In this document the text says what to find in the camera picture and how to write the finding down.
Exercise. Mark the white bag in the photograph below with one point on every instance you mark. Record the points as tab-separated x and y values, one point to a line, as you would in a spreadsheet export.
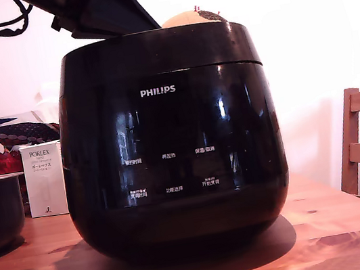
48	95

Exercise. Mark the cork globe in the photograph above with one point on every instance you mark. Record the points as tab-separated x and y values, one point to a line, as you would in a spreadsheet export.
182	20

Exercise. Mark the dark dotted cloth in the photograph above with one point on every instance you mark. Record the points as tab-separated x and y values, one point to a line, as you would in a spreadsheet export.
25	133

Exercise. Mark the black rice cooker lid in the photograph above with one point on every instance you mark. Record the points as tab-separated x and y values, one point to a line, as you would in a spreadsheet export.
153	53

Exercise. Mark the white Porlex box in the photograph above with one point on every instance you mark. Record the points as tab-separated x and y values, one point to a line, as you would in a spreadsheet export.
44	184

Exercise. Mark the black Philips rice cooker body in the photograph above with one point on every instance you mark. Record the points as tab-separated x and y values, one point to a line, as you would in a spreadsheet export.
165	127

